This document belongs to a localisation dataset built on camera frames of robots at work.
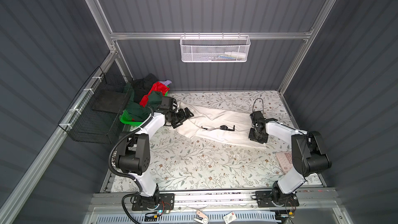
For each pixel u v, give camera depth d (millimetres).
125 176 494
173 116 788
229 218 685
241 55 895
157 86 1086
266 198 738
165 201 734
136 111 1035
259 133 759
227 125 1020
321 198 777
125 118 985
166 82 1119
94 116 738
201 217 680
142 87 1077
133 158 477
